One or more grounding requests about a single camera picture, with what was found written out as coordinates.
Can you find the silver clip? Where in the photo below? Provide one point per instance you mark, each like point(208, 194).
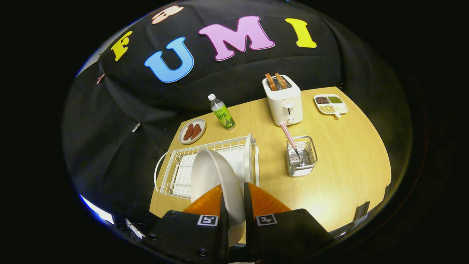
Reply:
point(136, 127)

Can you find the green label drink bottle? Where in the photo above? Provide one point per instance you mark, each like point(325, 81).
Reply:
point(223, 115)

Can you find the white toaster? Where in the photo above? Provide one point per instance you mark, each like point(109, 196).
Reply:
point(284, 106)

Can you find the black backdrop cloth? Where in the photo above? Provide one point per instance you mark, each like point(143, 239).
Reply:
point(227, 73)

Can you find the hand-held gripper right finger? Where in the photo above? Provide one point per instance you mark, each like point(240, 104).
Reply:
point(249, 234)

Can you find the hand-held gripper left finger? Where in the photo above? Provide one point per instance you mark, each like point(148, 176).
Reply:
point(224, 238)

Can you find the small beige plate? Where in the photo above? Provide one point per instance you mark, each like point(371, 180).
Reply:
point(183, 138)

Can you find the red clip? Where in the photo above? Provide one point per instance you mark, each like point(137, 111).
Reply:
point(100, 79)

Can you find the brown sausage piece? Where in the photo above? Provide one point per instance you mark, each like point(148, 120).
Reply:
point(196, 131)
point(188, 132)

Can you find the white divided tray with beans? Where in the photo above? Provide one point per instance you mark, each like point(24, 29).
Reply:
point(339, 108)

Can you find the white drip tray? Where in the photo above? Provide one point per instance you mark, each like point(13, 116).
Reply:
point(234, 161)

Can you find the brown toast slice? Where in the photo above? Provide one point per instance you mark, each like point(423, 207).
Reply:
point(270, 82)
point(280, 80)

